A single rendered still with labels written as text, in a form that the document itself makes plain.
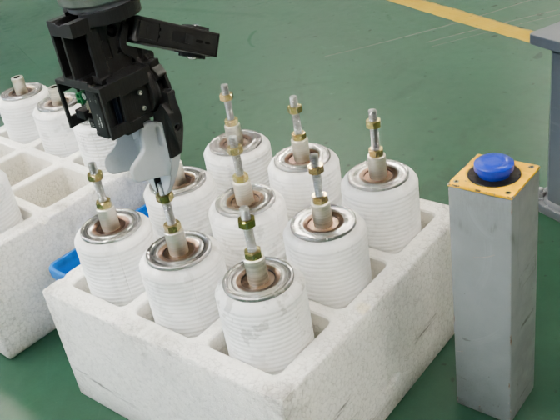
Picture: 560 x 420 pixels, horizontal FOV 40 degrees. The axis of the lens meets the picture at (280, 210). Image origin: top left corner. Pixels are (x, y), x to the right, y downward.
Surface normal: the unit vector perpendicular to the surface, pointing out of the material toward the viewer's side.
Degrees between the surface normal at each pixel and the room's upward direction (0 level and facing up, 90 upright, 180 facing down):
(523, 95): 0
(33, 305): 90
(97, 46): 90
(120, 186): 90
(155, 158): 91
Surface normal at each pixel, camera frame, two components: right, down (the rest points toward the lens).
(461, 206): -0.61, 0.48
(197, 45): 0.73, 0.20
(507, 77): -0.15, -0.84
